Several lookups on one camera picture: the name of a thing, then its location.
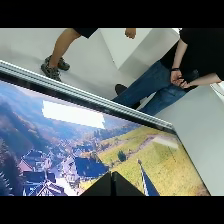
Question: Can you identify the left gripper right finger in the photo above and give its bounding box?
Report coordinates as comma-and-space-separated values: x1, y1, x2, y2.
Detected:
112, 171, 145, 197

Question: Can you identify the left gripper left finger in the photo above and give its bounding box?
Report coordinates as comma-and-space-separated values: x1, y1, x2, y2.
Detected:
80, 171, 113, 197

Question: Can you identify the person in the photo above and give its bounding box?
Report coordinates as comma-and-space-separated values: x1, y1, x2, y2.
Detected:
112, 27, 224, 117
40, 27, 138, 83

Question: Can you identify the silver frame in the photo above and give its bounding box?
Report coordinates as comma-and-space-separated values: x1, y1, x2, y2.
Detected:
0, 59, 176, 132

